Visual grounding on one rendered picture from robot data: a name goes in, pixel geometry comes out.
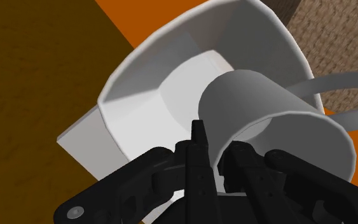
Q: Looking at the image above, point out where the white mug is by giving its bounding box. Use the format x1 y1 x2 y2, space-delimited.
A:
198 69 358 195

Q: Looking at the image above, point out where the white flat block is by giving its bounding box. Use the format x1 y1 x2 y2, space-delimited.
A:
57 104 130 181

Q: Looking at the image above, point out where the white flared bowl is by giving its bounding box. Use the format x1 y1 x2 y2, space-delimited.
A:
97 0 326 193

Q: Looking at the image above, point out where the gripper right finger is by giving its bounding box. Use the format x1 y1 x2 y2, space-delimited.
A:
218 141 358 224

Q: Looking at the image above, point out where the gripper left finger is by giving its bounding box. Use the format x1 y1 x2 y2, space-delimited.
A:
53 119 222 224

